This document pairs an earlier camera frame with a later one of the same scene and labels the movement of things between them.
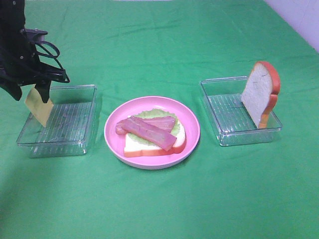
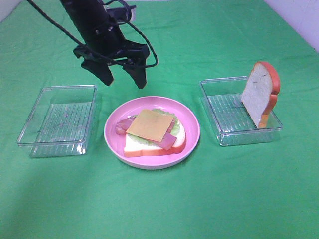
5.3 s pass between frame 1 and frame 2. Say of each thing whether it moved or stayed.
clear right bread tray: stayed
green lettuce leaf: stayed
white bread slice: stayed
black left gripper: moved
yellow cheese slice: moved
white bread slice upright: stayed
